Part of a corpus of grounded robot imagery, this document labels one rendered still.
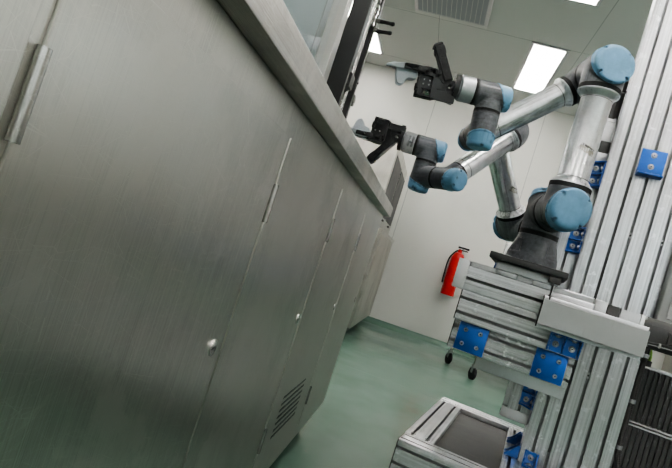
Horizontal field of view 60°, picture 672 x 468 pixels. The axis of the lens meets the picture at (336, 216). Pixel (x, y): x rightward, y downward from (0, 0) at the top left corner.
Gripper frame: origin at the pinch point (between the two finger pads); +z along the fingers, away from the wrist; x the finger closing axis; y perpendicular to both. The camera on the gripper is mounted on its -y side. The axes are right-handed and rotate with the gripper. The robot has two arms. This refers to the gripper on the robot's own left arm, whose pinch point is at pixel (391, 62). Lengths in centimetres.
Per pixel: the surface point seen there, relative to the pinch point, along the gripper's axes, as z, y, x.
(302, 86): 15, 23, -98
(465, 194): -139, 30, 467
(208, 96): 21, 28, -115
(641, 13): -167, -115, 232
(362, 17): 10.9, -9.0, -4.8
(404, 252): -90, 108, 466
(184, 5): 23, 22, -122
